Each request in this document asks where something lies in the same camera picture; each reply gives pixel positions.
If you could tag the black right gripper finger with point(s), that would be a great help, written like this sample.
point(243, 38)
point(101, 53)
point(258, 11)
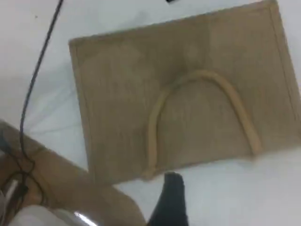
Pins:
point(171, 202)

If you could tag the brown jute tote bag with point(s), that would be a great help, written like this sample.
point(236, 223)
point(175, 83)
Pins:
point(117, 106)

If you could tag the white rounded object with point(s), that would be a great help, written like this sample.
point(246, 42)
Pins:
point(42, 216)

